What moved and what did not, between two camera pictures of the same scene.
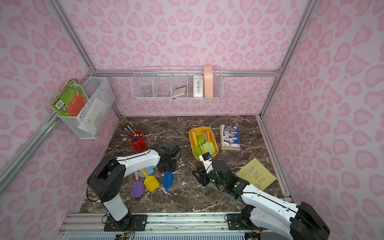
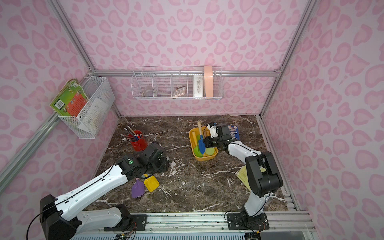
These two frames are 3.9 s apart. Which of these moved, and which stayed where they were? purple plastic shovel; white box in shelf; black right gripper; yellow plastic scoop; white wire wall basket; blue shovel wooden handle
Moved: blue shovel wooden handle; black right gripper
Stayed: white box in shelf; white wire wall basket; purple plastic shovel; yellow plastic scoop
